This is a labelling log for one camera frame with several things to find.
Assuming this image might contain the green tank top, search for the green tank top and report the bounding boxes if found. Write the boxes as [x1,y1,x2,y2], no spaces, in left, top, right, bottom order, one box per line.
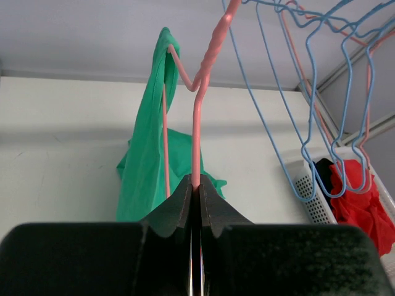
[115,27,228,223]

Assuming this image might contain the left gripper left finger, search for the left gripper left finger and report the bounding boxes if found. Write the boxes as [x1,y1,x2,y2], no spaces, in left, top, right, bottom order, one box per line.
[1,176,192,295]

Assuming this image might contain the black tank top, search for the black tank top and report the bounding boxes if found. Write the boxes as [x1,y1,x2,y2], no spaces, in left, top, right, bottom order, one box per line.
[314,158,333,193]

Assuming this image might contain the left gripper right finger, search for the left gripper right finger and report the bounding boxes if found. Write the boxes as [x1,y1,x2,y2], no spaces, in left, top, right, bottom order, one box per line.
[199,176,389,295]

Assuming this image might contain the blue hanger of black top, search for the blue hanger of black top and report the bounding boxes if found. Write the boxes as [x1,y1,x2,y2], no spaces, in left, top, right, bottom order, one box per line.
[256,0,352,194]

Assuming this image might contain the white plastic basket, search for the white plastic basket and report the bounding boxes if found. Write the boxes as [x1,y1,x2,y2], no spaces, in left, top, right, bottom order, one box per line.
[285,147,394,282]

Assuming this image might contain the aluminium frame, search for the aluminium frame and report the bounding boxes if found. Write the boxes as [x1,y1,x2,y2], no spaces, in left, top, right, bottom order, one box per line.
[296,33,395,146]

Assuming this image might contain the pink hanger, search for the pink hanger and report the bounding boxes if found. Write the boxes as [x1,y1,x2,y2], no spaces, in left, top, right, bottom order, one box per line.
[167,1,241,192]
[274,1,394,194]

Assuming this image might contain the red tank top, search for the red tank top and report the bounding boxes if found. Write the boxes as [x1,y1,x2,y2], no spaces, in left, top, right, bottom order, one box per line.
[329,160,394,256]

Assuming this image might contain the blue hanger of white top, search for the blue hanger of white top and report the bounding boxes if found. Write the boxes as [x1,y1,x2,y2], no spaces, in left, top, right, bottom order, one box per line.
[254,1,394,201]

